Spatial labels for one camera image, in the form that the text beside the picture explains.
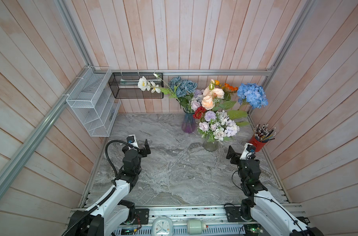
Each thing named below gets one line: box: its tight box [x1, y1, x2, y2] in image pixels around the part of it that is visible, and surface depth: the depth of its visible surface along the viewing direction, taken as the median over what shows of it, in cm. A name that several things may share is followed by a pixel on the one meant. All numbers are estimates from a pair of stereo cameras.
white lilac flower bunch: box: [197, 110, 240, 143], surface depth 77 cm
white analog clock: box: [151, 215, 174, 236], surface depth 70 cm
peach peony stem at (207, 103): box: [201, 95, 216, 111], surface depth 76 cm
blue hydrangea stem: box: [237, 82, 269, 111], surface depth 69 cm
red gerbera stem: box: [192, 105, 209, 123], surface depth 79 cm
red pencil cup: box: [248, 134, 267, 152], surface depth 92 cm
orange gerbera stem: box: [221, 83, 239, 103], surface depth 76 cm
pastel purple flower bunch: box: [190, 89, 204, 112], surface depth 87 cm
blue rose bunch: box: [168, 76, 198, 109], surface depth 87 cm
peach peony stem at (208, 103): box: [201, 79, 237, 112], surface depth 76 cm
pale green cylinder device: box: [186, 219, 207, 235], surface depth 65 cm
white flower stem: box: [137, 73, 180, 102], surface depth 79 cm
